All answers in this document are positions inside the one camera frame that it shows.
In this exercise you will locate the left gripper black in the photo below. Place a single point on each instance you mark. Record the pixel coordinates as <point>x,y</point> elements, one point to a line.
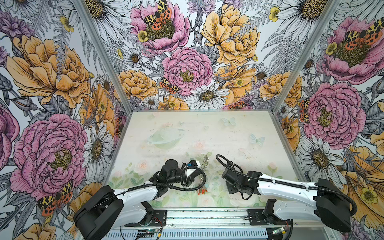
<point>191,178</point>

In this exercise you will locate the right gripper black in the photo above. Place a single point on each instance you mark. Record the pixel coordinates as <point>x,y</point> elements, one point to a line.
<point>230,188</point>

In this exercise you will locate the metal key organizer plate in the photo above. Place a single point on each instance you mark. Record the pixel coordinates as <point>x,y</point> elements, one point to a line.
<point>204,167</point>

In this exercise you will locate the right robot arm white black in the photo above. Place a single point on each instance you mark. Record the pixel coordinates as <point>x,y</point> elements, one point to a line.
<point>289,200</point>

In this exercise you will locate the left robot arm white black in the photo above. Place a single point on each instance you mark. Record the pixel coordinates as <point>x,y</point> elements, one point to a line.
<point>146,192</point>

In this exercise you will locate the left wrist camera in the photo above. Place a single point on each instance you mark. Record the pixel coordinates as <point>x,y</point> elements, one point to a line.
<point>191,167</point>

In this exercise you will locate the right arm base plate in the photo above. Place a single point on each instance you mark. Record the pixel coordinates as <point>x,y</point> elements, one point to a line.
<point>259,217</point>

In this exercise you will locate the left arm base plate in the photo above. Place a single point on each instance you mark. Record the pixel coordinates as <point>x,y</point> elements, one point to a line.
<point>157,219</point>

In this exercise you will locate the aluminium front rail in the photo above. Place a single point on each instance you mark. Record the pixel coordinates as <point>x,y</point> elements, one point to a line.
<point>210,216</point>

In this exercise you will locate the white vented cable duct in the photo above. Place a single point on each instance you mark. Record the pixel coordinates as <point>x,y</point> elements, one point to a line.
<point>188,234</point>

